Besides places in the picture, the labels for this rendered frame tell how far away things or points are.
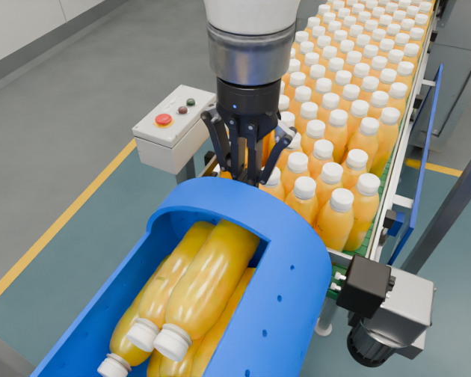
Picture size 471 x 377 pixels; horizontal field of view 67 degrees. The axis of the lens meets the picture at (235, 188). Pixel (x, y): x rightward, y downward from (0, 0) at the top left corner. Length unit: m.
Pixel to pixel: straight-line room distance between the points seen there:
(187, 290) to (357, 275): 0.35
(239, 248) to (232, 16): 0.28
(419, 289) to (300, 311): 0.48
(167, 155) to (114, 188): 1.50
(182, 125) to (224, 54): 0.43
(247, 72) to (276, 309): 0.25
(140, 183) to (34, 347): 1.00
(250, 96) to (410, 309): 0.61
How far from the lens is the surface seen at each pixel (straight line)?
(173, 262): 0.52
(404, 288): 0.88
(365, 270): 0.70
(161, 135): 0.77
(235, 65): 0.38
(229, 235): 0.48
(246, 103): 0.40
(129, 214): 2.11
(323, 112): 0.92
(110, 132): 2.70
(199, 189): 0.48
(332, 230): 0.70
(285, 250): 0.44
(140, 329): 0.50
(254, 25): 0.36
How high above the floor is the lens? 1.57
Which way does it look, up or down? 47 degrees down
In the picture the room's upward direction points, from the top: straight up
